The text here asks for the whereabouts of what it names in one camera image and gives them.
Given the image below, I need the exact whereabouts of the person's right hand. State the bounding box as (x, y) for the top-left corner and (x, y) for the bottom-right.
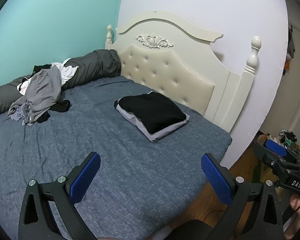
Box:
(284, 194), (300, 239)

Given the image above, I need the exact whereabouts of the folded light grey garment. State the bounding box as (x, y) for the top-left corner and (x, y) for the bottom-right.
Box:
(116, 104), (190, 142)

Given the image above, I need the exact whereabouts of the black knit sweater white trim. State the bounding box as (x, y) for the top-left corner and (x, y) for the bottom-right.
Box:
(114, 91), (188, 135)

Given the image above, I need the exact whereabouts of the white shirt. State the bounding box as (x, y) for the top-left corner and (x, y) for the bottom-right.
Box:
(17, 59), (78, 95)

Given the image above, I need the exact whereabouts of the cream tufted headboard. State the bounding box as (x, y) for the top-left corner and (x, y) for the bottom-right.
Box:
(105, 11), (262, 132)

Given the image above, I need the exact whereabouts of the dark grey rolled duvet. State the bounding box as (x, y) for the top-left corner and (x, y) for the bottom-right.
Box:
(0, 49), (121, 114)

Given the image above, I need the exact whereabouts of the blue-grey crumpled cloth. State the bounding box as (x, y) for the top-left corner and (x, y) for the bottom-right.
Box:
(8, 104), (28, 121)

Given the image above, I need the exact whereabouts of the grey t-shirt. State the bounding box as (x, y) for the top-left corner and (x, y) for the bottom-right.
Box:
(8, 66), (62, 126)

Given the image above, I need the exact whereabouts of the blue patterned bed sheet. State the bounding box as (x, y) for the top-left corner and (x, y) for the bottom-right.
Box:
(0, 76), (231, 239)

